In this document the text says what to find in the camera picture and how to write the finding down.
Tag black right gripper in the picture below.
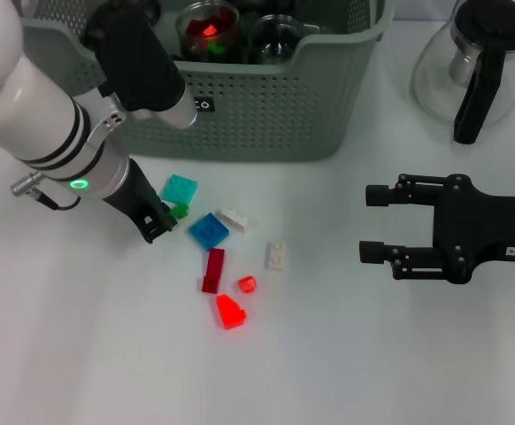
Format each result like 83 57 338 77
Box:
358 173 515 284

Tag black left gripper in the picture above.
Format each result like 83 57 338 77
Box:
102 158 179 244

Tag blue square building brick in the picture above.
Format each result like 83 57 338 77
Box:
188 212 231 252

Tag dark red long brick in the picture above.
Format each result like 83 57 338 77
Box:
201 247 227 295

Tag orange-red sloped brick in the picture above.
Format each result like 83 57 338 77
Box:
215 293 248 331

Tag glass jar with bricks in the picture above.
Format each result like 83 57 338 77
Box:
175 2 241 63

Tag grey perforated storage bin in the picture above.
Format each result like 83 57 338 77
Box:
20 0 396 164

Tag cyan square building brick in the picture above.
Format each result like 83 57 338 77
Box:
160 174 199 205

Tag white building brick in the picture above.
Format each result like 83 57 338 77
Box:
264 241 288 271
219 206 250 231

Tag dark thin cable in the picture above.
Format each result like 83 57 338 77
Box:
35 193 82 213

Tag left gripper metal cable plug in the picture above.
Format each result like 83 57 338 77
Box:
10 172 46 197

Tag glass pitcher black handle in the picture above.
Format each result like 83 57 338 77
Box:
410 0 515 145

